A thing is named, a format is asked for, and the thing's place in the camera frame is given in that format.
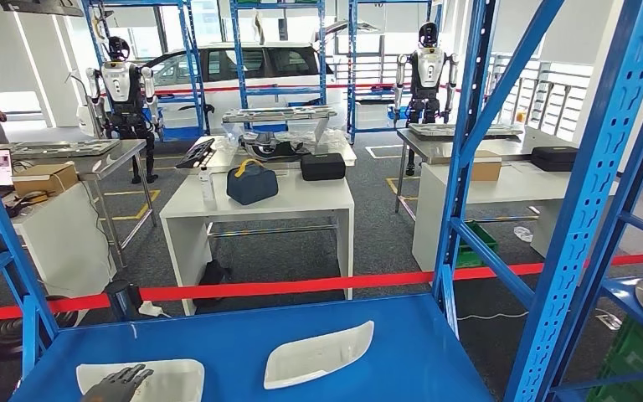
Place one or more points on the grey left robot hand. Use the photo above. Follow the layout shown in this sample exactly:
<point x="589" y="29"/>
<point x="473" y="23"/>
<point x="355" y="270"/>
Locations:
<point x="116" y="385"/>

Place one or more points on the white plastic car part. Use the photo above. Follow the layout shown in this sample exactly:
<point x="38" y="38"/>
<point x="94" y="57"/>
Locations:
<point x="316" y="355"/>
<point x="177" y="383"/>

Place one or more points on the blue metal shelf rack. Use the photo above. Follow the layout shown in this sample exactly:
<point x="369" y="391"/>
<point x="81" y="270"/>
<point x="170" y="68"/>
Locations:
<point x="351" y="72"/>
<point x="180" y="133"/>
<point x="618" y="291"/>
<point x="236" y="50"/>
<point x="233" y="344"/>

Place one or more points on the plastic wrapped black part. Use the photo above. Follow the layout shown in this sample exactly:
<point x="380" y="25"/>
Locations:
<point x="271" y="148"/>

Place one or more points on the white plug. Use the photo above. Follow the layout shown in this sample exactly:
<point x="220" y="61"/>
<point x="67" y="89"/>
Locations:
<point x="152" y="310"/>

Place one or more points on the black round stool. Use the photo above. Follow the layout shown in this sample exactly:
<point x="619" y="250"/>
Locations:
<point x="5" y="338"/>

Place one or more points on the black bag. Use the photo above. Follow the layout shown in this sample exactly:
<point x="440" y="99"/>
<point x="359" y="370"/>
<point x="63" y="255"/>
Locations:
<point x="210" y="283"/>

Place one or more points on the white table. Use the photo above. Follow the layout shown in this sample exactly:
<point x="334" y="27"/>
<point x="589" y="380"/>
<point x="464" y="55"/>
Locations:
<point x="438" y="222"/>
<point x="310" y="199"/>
<point x="66" y="238"/>

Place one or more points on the red barrier tape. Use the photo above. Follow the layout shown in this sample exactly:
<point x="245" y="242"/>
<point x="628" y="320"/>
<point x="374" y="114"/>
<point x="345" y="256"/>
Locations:
<point x="299" y="286"/>
<point x="216" y="89"/>

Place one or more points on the cardboard box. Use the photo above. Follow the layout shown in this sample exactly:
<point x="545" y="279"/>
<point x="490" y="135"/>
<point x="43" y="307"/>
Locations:
<point x="44" y="180"/>
<point x="488" y="169"/>

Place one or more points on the clear plastic bottle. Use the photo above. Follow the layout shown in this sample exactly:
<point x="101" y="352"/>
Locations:
<point x="206" y="186"/>

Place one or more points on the flat silver metal panel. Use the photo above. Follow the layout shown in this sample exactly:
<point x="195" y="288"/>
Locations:
<point x="443" y="130"/>
<point x="66" y="147"/>

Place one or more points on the black slotted tray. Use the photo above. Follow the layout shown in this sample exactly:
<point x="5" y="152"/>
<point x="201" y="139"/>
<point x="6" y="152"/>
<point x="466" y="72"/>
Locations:
<point x="195" y="153"/>

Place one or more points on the black hard case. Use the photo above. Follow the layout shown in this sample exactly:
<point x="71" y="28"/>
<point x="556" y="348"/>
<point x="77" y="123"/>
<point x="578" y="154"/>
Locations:
<point x="322" y="166"/>
<point x="553" y="158"/>

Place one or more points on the black white humanoid robot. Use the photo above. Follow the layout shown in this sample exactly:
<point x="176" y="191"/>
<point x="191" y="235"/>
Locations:
<point x="117" y="83"/>
<point x="428" y="69"/>

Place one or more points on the white car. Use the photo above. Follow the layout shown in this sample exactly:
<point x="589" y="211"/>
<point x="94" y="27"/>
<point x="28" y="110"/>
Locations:
<point x="227" y="100"/>

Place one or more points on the silver metal panel on stand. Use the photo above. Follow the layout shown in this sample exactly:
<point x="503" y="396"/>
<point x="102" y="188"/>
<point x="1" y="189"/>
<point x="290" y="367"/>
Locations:
<point x="277" y="113"/>

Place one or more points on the green plastic crate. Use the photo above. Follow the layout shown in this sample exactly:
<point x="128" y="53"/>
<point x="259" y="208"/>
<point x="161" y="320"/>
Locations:
<point x="468" y="258"/>
<point x="632" y="360"/>

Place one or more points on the white plastic scrap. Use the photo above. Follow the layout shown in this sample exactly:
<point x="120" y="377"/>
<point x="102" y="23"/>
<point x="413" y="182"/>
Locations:
<point x="523" y="234"/>

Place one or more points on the floor socket plate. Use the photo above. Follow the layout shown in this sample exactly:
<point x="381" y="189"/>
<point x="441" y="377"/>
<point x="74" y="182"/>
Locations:
<point x="609" y="322"/>

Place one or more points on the white metal railing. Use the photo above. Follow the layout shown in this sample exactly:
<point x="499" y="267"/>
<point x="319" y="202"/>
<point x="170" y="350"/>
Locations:
<point x="554" y="105"/>

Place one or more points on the black stanchion post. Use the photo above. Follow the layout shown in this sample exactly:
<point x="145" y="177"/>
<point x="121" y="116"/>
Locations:
<point x="122" y="299"/>

